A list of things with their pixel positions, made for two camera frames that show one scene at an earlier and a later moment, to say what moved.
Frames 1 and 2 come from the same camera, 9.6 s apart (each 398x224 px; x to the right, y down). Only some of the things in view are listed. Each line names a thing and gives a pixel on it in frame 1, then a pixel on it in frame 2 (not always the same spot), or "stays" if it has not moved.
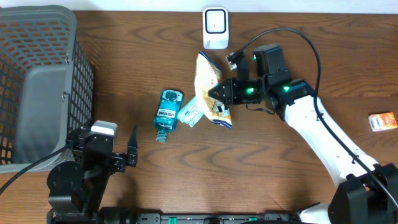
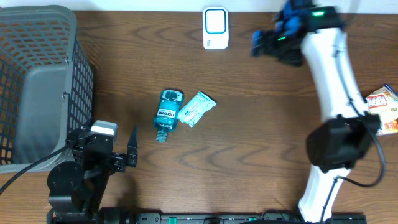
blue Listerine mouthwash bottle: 166,118 stays
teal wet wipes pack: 191,113 stays
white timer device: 215,28 stays
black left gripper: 131,150 stays
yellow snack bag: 208,73 → 384,101
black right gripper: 231,96 → 268,37
